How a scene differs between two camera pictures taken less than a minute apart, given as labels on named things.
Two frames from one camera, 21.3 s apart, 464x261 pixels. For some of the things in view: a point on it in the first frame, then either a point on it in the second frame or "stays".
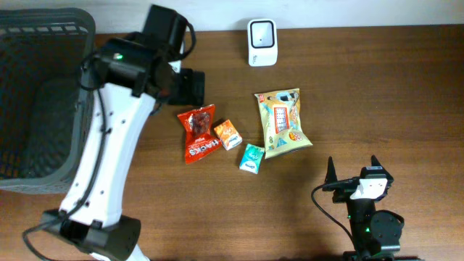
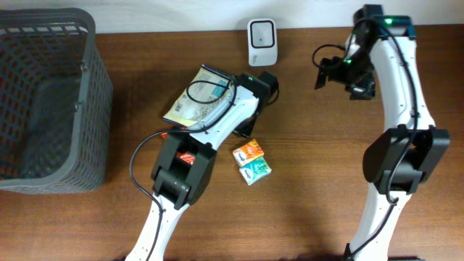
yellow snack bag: (283, 131) → (199, 97)
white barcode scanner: (262, 42) stays
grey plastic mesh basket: (45, 111) stays
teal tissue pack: (251, 159) → (255, 170)
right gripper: (343, 188) → (364, 89)
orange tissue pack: (228, 134) → (247, 152)
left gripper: (192, 88) → (245, 130)
